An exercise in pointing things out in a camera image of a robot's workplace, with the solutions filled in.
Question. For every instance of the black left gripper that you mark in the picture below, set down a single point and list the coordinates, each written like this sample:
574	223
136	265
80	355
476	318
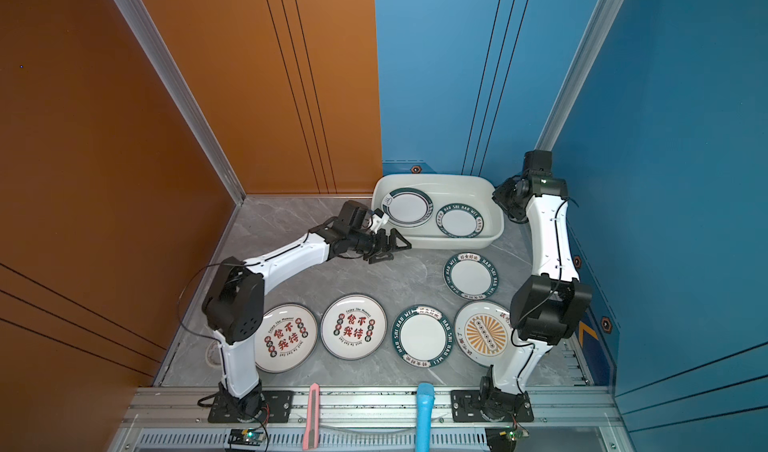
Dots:
393	234

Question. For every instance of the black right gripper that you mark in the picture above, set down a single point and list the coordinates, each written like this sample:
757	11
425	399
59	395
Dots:
499	197

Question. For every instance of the green red rim plate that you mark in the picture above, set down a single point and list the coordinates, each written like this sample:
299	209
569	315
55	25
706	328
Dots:
407	207

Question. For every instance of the green lettered rim plate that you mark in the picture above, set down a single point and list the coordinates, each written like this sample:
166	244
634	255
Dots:
458	220
471	276
423	336

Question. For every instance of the white plate red characters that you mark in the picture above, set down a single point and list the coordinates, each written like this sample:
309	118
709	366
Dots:
353	327
286	337

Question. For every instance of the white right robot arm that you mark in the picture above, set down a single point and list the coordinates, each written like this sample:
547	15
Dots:
548	306

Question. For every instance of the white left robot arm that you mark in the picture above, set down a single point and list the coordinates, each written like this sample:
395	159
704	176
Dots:
234	304

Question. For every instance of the white plastic bin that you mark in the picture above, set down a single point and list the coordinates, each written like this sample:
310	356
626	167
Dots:
443	190

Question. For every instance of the white sensor module left gripper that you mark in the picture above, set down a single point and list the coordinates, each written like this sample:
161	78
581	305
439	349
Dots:
377	219

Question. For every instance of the orange sunburst plate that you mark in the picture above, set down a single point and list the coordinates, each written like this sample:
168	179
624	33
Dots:
483	331

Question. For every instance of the pink utility knife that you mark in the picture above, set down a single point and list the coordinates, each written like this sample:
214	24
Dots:
310	438

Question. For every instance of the right small circuit board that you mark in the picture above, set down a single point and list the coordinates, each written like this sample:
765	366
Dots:
515	433

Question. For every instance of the green circuit board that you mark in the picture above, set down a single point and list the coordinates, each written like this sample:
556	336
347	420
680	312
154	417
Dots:
248	439

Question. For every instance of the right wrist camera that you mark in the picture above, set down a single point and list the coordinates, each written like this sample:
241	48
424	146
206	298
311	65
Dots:
537	163

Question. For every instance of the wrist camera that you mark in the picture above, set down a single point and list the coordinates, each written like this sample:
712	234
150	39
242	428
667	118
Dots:
537	163
353	216

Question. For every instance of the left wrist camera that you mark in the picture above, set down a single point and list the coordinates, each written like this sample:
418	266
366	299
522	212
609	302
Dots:
353	216

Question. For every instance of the blue handle tool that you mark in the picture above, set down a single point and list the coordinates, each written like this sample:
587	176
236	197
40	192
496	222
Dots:
425	398

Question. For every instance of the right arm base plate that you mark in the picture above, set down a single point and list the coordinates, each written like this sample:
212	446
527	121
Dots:
470	406

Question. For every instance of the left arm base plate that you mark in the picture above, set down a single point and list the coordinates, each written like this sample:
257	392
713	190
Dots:
274	407

